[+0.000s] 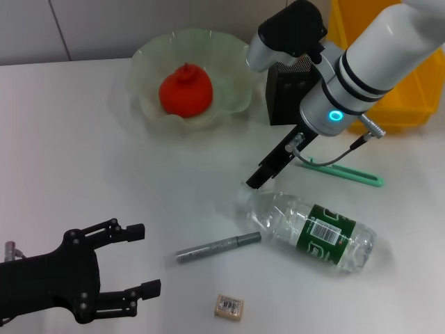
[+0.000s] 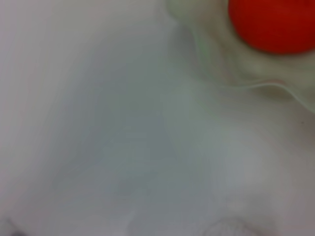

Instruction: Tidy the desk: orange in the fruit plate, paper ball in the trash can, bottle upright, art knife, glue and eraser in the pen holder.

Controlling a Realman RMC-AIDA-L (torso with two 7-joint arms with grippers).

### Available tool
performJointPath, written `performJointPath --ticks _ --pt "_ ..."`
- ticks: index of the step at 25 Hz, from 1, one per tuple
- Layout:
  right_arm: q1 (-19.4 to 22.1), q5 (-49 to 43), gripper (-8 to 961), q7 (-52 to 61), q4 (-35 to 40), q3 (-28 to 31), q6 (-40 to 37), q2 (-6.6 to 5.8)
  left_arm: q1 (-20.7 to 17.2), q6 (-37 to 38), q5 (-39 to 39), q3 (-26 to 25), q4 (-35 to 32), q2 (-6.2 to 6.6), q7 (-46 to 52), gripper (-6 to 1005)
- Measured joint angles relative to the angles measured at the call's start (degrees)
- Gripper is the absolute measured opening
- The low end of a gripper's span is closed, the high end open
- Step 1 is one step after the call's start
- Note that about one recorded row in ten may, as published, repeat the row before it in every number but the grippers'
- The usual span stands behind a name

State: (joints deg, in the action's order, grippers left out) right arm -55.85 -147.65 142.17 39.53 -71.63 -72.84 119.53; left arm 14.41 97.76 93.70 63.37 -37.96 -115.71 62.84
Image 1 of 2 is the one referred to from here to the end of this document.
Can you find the black mesh pen holder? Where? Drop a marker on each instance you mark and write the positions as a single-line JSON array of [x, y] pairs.
[[281, 104]]

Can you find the silver glitter marker pen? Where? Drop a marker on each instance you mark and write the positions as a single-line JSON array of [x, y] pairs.
[[208, 247]]

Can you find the mint green utility knife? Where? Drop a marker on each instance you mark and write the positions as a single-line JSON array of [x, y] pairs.
[[347, 172]]

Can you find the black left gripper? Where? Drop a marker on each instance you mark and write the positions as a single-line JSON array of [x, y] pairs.
[[59, 278]]

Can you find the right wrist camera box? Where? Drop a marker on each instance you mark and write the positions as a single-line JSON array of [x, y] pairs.
[[288, 31]]

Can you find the green glass fruit bowl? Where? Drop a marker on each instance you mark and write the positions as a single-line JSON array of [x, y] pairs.
[[226, 62]]

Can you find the beige eraser with barcode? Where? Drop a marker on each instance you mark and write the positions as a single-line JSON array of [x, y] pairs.
[[228, 305]]

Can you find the yellow plastic bin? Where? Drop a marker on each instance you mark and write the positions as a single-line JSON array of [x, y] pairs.
[[417, 97]]

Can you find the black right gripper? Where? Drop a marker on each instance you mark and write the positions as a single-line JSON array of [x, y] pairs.
[[285, 153]]

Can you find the clear water bottle green label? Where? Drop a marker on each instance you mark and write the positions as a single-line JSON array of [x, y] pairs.
[[288, 215]]

